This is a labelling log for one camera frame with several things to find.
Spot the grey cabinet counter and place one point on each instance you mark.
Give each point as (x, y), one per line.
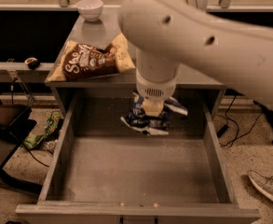
(99, 34)

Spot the open grey drawer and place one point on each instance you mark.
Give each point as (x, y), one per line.
(102, 172)

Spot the white bowl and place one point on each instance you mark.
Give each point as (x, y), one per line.
(90, 10)

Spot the brown chip bag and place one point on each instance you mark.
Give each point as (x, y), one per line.
(82, 61)

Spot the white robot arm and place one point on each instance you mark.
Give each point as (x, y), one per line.
(168, 33)

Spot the grey sneaker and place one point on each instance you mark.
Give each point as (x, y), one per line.
(263, 184)

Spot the green chip bag on floor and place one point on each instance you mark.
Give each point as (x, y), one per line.
(50, 133)

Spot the blue chip bag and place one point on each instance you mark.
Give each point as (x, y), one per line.
(147, 122)

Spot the black yellow tape measure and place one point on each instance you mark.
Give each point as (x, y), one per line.
(32, 63)

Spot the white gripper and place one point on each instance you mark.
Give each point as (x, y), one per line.
(156, 89)

